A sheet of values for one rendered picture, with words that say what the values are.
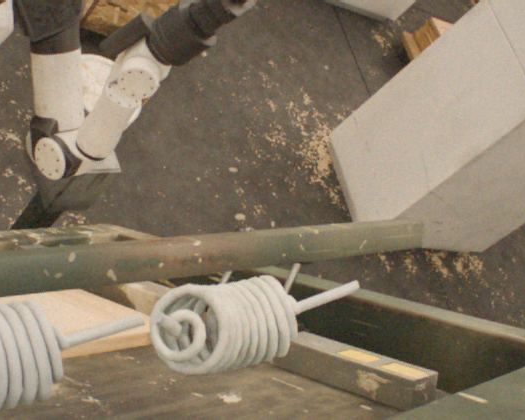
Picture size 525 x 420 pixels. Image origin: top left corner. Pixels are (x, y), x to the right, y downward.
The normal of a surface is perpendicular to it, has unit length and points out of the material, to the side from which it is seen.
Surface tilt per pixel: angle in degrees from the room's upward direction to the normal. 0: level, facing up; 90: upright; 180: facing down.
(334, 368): 90
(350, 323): 90
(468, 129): 90
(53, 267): 38
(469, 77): 90
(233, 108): 0
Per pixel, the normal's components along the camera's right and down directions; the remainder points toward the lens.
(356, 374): -0.74, 0.06
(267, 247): 0.67, 0.15
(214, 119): 0.57, -0.48
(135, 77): -0.04, 0.73
